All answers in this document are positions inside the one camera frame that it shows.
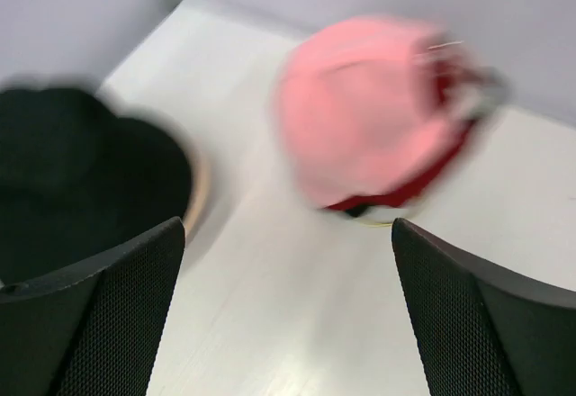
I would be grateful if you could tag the red baseball cap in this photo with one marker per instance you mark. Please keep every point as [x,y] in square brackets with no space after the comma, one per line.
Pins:
[451,71]

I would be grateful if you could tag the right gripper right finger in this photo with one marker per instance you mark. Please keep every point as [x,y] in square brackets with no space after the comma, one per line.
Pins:
[482,329]

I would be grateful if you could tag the light pink hat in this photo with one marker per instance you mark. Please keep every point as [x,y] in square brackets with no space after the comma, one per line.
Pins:
[356,107]

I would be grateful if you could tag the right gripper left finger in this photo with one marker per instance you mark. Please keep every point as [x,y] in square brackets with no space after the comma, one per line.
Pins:
[94,327]

